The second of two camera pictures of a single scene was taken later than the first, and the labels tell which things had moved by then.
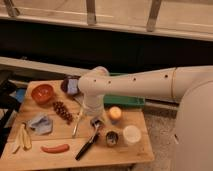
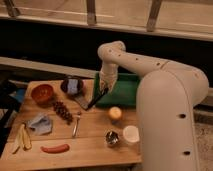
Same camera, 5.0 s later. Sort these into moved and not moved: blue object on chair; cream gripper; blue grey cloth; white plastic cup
Moved: cream gripper
Not moved: white plastic cup; blue object on chair; blue grey cloth
